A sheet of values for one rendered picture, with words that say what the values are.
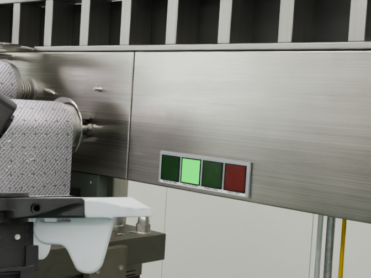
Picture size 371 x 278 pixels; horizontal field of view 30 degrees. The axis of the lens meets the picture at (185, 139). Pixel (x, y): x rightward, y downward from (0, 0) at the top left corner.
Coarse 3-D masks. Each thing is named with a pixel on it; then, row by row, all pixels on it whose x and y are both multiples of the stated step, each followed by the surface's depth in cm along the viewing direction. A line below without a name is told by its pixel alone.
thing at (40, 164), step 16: (0, 144) 146; (16, 144) 149; (32, 144) 152; (48, 144) 155; (64, 144) 158; (0, 160) 146; (16, 160) 149; (32, 160) 152; (48, 160) 156; (64, 160) 159; (0, 176) 147; (16, 176) 150; (32, 176) 153; (48, 176) 156; (64, 176) 159; (32, 192) 153; (48, 192) 156; (64, 192) 160
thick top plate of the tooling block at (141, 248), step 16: (128, 224) 165; (112, 240) 145; (128, 240) 149; (144, 240) 152; (160, 240) 156; (48, 256) 133; (64, 256) 136; (128, 256) 149; (144, 256) 153; (160, 256) 156; (48, 272) 134; (64, 272) 137; (80, 272) 140
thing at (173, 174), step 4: (164, 156) 152; (164, 160) 152; (168, 160) 151; (172, 160) 150; (176, 160) 149; (164, 164) 152; (168, 164) 151; (172, 164) 150; (176, 164) 149; (164, 168) 152; (168, 168) 151; (172, 168) 150; (176, 168) 149; (164, 172) 152; (168, 172) 151; (172, 172) 150; (176, 172) 149; (164, 176) 152; (168, 176) 151; (172, 176) 150; (176, 176) 149; (176, 180) 149
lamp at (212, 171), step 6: (204, 162) 144; (210, 162) 143; (204, 168) 144; (210, 168) 143; (216, 168) 141; (204, 174) 144; (210, 174) 143; (216, 174) 141; (204, 180) 144; (210, 180) 143; (216, 180) 141; (216, 186) 141
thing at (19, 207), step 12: (0, 204) 53; (12, 204) 52; (24, 204) 52; (36, 204) 53; (48, 204) 52; (60, 204) 53; (72, 204) 53; (12, 216) 52; (24, 216) 52; (36, 216) 53; (48, 216) 53; (60, 216) 53; (72, 216) 53
